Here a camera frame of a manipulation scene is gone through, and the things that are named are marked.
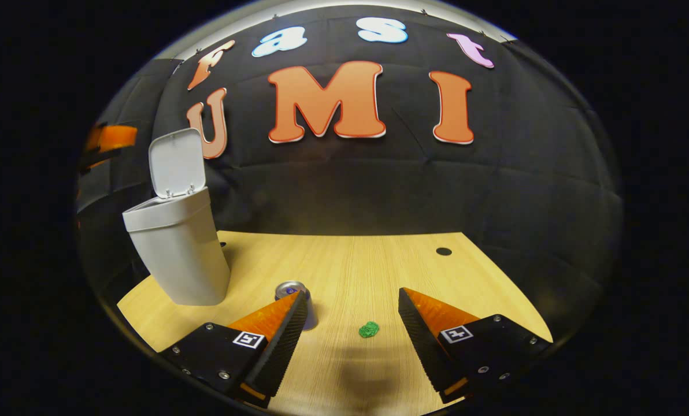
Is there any white desktop garbage bin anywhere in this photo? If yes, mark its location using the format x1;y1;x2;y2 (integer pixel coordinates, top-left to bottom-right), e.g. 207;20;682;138
122;128;231;306

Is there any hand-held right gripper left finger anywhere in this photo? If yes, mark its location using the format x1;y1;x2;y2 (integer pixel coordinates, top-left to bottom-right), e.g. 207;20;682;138
160;290;309;408

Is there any blue silver pop can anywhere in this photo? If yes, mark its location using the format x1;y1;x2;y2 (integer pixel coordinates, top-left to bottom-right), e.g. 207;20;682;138
275;281;319;331

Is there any black backdrop cloth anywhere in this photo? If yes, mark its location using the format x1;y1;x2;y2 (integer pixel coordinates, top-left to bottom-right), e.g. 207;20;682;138
76;5;624;347

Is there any wooden desktop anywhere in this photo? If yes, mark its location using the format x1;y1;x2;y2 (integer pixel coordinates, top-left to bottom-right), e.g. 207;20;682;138
116;231;553;416

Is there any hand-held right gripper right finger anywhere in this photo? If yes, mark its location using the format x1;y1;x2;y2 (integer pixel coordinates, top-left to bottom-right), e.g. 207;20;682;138
398;287;553;404

